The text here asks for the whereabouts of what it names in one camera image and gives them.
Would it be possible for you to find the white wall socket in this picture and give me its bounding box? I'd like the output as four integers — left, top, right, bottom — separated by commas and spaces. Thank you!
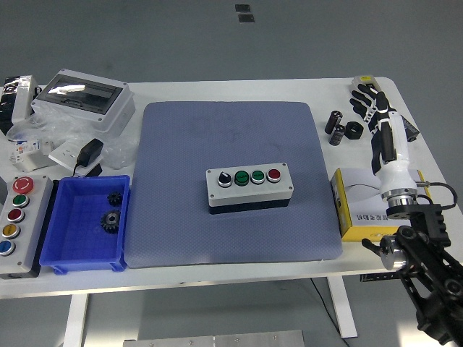
48, 140, 95, 171

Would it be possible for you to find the blue plastic bin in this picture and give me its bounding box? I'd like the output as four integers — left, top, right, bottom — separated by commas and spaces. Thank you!
38, 175, 131, 275

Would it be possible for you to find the large black bevel gear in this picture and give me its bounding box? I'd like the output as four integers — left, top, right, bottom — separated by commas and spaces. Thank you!
100, 209, 122, 235

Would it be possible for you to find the white table leg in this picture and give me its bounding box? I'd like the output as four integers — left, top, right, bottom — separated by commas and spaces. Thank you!
327, 276, 358, 339
61, 293, 90, 347

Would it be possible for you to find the black foil package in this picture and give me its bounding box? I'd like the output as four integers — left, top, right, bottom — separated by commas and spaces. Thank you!
0, 76, 22, 137

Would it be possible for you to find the grey metal plate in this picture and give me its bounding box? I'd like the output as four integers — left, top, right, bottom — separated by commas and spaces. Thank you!
122, 329, 305, 347

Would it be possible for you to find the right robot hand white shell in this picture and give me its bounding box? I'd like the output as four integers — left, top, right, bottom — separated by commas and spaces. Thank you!
349, 83, 417, 194

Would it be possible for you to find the grey four-button control box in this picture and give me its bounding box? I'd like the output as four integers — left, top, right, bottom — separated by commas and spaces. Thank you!
205, 162, 294, 216

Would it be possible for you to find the black hex nut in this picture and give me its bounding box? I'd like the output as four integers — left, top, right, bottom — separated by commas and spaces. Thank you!
344, 121, 365, 140

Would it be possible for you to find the black cable under table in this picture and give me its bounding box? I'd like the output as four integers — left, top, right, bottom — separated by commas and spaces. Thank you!
310, 277, 350, 347

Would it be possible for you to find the grey five-button control box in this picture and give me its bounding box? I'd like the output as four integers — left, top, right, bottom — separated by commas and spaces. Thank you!
0, 175, 55, 279

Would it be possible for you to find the black power adapter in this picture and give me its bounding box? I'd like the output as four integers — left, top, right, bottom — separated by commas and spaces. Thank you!
73, 138, 105, 178

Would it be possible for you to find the grey enclosure with clear lid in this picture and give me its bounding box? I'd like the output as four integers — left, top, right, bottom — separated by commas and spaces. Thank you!
30, 69, 137, 137

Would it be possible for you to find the black table control panel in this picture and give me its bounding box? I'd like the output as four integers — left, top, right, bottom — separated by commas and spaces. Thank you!
360, 273, 402, 283

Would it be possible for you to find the black cylindrical capacitor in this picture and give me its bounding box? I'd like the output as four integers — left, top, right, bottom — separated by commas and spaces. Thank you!
324, 110, 344, 135
329, 124, 346, 147

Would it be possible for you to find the white rectangular box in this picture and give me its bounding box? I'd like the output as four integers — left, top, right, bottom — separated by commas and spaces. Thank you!
12, 74, 41, 124

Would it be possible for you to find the white circuit breaker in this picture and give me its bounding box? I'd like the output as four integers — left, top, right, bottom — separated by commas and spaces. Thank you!
9, 139, 55, 173

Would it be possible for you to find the blue-grey table mat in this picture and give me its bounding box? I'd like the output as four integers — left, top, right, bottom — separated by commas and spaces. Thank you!
124, 100, 344, 269

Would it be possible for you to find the black module with green terminal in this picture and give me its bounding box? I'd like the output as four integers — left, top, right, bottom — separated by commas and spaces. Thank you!
401, 115, 420, 142

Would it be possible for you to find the grey red-green switch box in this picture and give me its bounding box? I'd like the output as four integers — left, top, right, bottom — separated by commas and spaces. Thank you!
352, 74, 383, 94

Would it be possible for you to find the clear plastic bag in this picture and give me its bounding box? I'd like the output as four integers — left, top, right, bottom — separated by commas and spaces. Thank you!
6, 108, 138, 171

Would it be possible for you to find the yellow and white cardboard box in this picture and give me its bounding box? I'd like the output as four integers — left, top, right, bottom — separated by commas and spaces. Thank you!
331, 168, 435, 243

